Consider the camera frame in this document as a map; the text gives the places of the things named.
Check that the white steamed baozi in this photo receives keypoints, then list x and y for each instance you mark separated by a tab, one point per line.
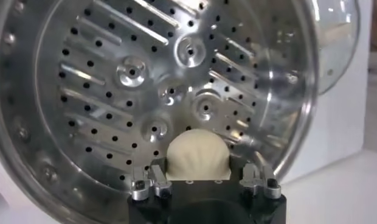
197	155

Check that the stainless steel steamer basket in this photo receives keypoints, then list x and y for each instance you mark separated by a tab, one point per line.
100	76

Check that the round glass pot lid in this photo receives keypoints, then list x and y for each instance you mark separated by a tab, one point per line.
337	45

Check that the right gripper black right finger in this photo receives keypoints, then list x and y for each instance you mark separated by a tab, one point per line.
252	179

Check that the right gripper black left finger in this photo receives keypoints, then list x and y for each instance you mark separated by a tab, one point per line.
158	179

